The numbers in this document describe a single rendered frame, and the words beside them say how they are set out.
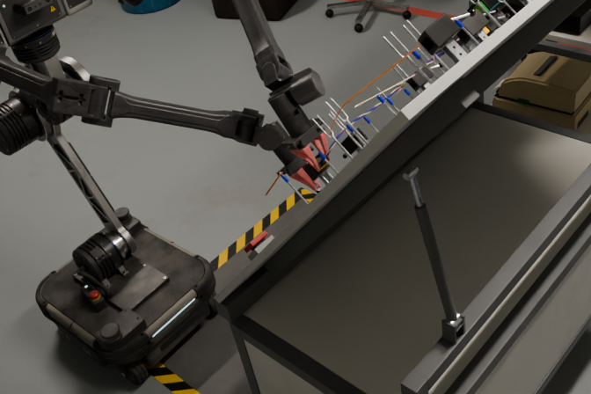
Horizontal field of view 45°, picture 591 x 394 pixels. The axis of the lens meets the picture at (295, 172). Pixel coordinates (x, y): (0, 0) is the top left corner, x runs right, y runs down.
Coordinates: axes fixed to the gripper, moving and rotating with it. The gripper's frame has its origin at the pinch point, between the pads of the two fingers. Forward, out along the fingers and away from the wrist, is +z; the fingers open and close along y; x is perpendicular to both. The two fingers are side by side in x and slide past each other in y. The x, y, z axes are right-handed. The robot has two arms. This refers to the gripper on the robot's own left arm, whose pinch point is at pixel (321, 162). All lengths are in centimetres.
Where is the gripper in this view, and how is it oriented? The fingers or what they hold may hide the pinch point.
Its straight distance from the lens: 171.3
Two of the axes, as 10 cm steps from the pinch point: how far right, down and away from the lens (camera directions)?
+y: 7.2, -6.0, 3.5
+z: 5.2, 8.0, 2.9
